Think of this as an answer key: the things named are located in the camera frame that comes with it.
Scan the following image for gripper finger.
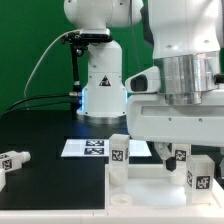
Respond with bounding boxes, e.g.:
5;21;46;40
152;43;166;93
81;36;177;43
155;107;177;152
218;158;224;179

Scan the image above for white obstacle left bar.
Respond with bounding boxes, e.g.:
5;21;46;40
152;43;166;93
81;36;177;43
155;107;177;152
0;169;6;192

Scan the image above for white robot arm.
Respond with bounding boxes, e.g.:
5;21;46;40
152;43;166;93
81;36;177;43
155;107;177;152
126;0;224;171

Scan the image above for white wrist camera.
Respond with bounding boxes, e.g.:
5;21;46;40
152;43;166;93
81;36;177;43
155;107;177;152
125;66;161;94

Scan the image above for white obstacle bar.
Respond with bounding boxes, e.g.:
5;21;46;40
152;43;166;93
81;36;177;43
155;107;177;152
0;169;6;192
0;211;224;224

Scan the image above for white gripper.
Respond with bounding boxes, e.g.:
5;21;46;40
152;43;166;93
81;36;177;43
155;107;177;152
127;92;224;172

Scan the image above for grey cable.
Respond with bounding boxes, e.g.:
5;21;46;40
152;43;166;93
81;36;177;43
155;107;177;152
23;29;79;101

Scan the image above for white square table top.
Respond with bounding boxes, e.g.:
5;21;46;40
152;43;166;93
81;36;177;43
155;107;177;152
104;163;224;210

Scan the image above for white obstacle front bar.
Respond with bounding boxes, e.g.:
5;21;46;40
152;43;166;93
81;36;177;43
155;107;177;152
0;211;224;224

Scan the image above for paper sheet with markers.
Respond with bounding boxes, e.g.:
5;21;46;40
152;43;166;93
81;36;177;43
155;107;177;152
61;139;151;157

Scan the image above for black cables on table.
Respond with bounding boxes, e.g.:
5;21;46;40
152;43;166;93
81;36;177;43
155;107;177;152
0;94;81;118

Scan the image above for black camera stand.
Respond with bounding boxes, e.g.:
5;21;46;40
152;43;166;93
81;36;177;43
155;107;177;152
61;29;113;117

